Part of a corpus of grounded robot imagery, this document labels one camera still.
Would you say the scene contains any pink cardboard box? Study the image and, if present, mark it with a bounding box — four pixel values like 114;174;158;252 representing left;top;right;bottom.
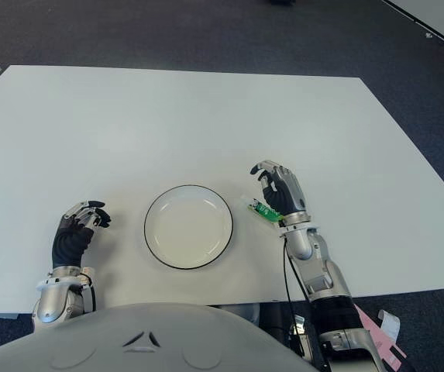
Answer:
352;304;407;370

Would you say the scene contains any grey robot torso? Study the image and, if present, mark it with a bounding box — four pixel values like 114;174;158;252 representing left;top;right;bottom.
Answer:
0;303;320;372

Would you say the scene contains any green toothpaste tube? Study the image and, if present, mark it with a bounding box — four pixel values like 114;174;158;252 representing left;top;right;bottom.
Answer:
240;195;285;226

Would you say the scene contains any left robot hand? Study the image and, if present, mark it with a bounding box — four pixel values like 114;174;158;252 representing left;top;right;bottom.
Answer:
52;200;112;269

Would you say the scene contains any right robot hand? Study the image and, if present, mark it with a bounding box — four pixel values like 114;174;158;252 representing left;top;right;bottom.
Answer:
250;159;309;217

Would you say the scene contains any white paper strip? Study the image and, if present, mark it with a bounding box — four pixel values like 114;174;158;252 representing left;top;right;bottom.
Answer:
377;308;401;343

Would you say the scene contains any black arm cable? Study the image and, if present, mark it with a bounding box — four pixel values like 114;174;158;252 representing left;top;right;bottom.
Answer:
81;274;98;313
281;236;305;352

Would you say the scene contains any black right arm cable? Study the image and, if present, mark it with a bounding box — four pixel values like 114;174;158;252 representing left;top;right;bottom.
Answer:
281;236;305;352

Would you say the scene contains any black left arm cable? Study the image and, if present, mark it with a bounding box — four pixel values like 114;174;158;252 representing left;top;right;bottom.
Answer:
81;274;98;313

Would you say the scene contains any white plate black rim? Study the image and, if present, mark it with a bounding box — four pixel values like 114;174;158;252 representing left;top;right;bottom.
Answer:
143;184;234;270

